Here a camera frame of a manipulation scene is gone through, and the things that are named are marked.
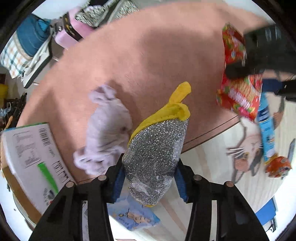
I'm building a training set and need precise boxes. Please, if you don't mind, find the open cardboard box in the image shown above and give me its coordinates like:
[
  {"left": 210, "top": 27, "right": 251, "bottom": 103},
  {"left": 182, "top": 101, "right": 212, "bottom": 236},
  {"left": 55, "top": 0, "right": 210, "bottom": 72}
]
[{"left": 1, "top": 123, "right": 75, "bottom": 224}]

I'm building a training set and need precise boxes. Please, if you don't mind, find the lilac soft cloth toy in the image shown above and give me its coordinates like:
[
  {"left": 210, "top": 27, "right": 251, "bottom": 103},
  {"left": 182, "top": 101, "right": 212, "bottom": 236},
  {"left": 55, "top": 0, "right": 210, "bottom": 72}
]
[{"left": 73, "top": 85, "right": 132, "bottom": 176}]

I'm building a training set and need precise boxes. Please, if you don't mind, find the blue folded blanket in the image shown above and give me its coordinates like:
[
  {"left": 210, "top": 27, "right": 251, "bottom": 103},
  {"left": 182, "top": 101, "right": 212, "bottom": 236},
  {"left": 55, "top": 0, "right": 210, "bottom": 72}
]
[{"left": 16, "top": 14, "right": 51, "bottom": 57}]

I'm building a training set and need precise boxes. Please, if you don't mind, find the patterned black white bag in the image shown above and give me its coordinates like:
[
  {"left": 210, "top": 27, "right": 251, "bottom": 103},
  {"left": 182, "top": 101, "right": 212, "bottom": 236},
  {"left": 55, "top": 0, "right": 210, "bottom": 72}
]
[{"left": 75, "top": 1, "right": 139, "bottom": 29}]

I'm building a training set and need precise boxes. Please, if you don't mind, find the blue tube snack pack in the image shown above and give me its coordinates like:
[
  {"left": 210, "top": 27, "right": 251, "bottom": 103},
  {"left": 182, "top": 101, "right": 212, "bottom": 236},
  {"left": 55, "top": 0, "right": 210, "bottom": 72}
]
[{"left": 257, "top": 93, "right": 276, "bottom": 166}]

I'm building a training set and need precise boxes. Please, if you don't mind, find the silver scrubber with yellow trim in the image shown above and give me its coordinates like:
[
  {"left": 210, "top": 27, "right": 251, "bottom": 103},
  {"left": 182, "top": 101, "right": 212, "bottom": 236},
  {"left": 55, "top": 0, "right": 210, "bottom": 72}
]
[{"left": 122, "top": 81, "right": 191, "bottom": 207}]

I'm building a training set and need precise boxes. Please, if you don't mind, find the plaid folded quilt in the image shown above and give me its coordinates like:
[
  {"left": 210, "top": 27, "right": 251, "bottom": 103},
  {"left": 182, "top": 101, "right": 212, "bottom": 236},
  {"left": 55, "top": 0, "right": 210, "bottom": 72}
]
[{"left": 1, "top": 33, "right": 33, "bottom": 79}]

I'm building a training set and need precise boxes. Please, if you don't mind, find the red snack packet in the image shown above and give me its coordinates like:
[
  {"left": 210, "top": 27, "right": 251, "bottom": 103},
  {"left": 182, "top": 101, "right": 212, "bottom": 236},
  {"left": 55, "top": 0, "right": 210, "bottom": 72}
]
[{"left": 216, "top": 23, "right": 263, "bottom": 121}]

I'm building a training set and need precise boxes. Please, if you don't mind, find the blue cartoon tissue pack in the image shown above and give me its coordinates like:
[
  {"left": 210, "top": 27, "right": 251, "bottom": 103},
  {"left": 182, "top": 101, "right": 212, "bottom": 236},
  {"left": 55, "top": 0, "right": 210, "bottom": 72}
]
[{"left": 107, "top": 191, "right": 161, "bottom": 231}]

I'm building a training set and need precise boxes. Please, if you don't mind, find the pink suitcase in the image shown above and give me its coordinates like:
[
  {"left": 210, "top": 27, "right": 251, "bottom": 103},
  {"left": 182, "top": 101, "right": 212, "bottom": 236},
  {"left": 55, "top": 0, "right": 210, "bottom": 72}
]
[{"left": 54, "top": 6, "right": 94, "bottom": 50}]

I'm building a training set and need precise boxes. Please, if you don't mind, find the orange snack packet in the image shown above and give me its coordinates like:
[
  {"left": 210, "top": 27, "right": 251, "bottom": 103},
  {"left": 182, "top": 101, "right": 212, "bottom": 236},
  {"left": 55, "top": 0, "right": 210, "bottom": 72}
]
[{"left": 265, "top": 156, "right": 292, "bottom": 178}]

